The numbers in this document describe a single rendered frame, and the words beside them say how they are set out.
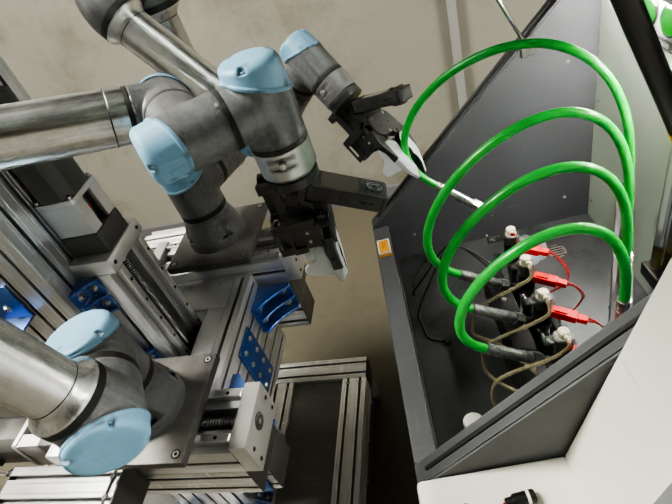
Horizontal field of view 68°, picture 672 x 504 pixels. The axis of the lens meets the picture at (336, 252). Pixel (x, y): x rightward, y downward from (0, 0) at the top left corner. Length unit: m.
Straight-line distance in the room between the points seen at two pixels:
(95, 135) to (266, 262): 0.67
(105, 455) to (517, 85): 1.01
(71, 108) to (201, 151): 0.19
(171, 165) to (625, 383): 0.56
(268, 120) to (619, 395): 0.51
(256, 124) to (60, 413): 0.44
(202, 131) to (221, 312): 0.73
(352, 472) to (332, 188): 1.20
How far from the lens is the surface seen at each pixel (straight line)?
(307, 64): 1.01
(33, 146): 0.71
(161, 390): 0.96
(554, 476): 0.83
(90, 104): 0.70
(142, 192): 3.40
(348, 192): 0.67
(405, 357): 0.99
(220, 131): 0.59
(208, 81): 1.00
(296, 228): 0.68
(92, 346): 0.85
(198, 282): 1.37
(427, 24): 2.58
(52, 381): 0.73
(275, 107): 0.59
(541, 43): 0.85
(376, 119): 0.98
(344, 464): 1.74
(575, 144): 1.30
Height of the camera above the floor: 1.74
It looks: 39 degrees down
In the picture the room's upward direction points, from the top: 20 degrees counter-clockwise
